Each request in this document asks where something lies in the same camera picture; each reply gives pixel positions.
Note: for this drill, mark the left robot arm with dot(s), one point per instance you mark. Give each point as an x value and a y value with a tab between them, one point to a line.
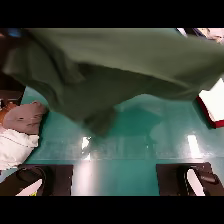
31	188

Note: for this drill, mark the white garment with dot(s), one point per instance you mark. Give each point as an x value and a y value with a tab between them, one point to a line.
215	101
16	146

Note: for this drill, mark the red garment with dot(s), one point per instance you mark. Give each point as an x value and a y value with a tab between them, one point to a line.
213	124

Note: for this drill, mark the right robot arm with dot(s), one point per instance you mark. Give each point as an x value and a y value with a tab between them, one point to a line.
195	183

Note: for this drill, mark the green T-shirt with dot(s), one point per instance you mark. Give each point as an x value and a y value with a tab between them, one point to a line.
133	63

